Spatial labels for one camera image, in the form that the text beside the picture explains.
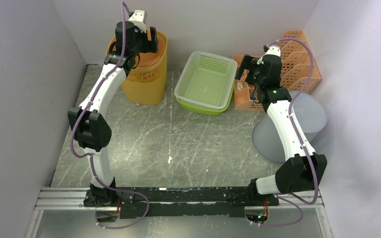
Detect orange plastic bucket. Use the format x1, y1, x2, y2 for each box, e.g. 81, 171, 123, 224
104, 52, 162, 69

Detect large grey plastic bucket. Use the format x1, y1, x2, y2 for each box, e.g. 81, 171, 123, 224
252, 93, 327, 165

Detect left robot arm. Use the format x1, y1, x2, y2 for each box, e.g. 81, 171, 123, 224
67, 20, 159, 206

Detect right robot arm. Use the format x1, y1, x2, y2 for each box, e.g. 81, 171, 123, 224
235, 54, 327, 205

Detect orange plastic file organizer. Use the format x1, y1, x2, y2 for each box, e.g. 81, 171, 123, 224
233, 30, 321, 112

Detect yellow mesh waste basket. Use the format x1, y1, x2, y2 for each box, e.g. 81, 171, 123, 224
121, 31, 168, 105

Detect white perforated tray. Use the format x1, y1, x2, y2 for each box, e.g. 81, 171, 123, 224
174, 51, 238, 110

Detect green perforated tray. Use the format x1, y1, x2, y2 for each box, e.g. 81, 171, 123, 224
176, 92, 233, 116

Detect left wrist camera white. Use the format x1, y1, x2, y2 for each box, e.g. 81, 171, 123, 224
128, 10, 147, 33

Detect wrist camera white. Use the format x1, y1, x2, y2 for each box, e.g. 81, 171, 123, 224
128, 10, 147, 33
264, 45, 281, 57

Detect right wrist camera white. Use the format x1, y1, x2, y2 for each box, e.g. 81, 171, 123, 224
264, 45, 281, 57

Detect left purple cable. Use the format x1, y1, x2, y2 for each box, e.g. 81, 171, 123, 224
69, 0, 150, 230

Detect purple cable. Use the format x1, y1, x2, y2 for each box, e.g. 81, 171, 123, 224
69, 0, 150, 230
250, 37, 319, 228

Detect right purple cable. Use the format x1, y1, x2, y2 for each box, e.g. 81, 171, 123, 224
250, 37, 319, 228

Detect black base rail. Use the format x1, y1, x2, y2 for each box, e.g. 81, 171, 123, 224
82, 184, 279, 219

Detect aluminium frame rail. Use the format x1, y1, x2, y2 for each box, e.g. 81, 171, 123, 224
35, 187, 325, 211

